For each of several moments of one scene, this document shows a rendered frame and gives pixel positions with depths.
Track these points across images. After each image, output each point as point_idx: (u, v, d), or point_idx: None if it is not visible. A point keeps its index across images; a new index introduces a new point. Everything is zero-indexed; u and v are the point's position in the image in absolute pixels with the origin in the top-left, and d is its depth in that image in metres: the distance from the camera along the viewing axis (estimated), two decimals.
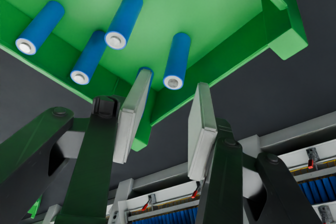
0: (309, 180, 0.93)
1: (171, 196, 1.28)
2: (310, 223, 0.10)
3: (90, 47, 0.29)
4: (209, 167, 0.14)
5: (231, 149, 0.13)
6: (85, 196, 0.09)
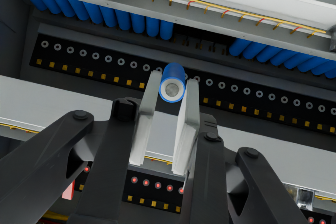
0: None
1: None
2: (292, 216, 0.10)
3: None
4: (191, 162, 0.14)
5: (213, 143, 0.13)
6: (99, 197, 0.09)
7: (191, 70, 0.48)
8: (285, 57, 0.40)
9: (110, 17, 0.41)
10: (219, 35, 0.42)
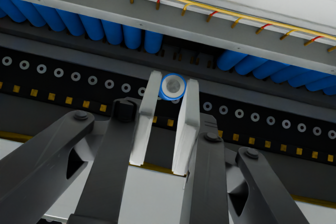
0: None
1: None
2: (292, 216, 0.10)
3: (161, 41, 0.30)
4: (191, 162, 0.14)
5: (213, 143, 0.13)
6: (99, 197, 0.09)
7: None
8: (291, 74, 0.30)
9: (51, 19, 0.29)
10: (203, 43, 0.31)
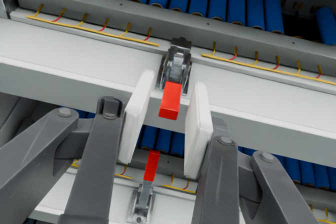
0: None
1: None
2: (305, 221, 0.10)
3: None
4: (204, 166, 0.14)
5: (227, 147, 0.13)
6: (88, 196, 0.09)
7: None
8: (221, 2, 0.31)
9: None
10: (300, 35, 0.32)
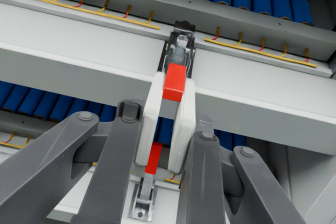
0: None
1: None
2: (288, 214, 0.10)
3: None
4: (187, 161, 0.14)
5: (209, 142, 0.13)
6: (102, 198, 0.09)
7: None
8: None
9: None
10: None
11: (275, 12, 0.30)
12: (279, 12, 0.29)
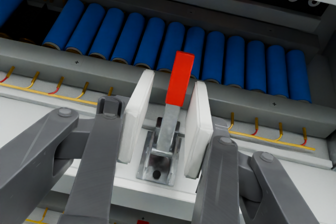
0: None
1: None
2: (305, 221, 0.10)
3: (78, 24, 0.28)
4: (204, 166, 0.14)
5: (227, 147, 0.13)
6: (88, 196, 0.09)
7: None
8: None
9: (189, 48, 0.28)
10: (29, 31, 0.28)
11: (270, 87, 0.27)
12: (275, 89, 0.27)
